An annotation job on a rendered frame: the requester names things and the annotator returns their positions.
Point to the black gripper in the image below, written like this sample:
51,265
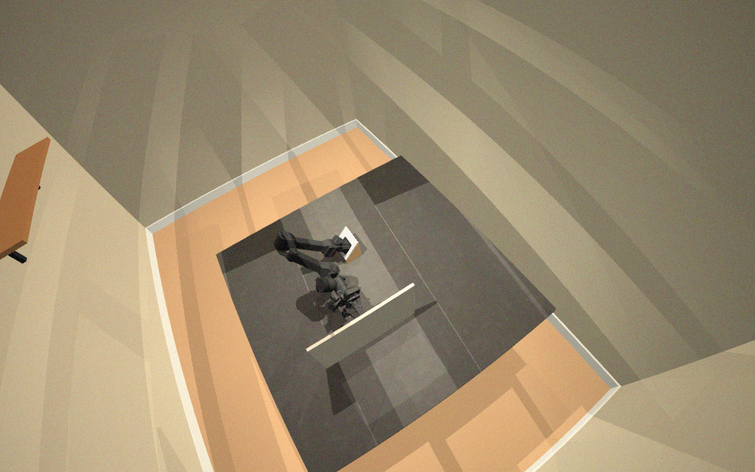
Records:
352,301

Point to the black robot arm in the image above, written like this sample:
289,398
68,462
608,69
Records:
328,280

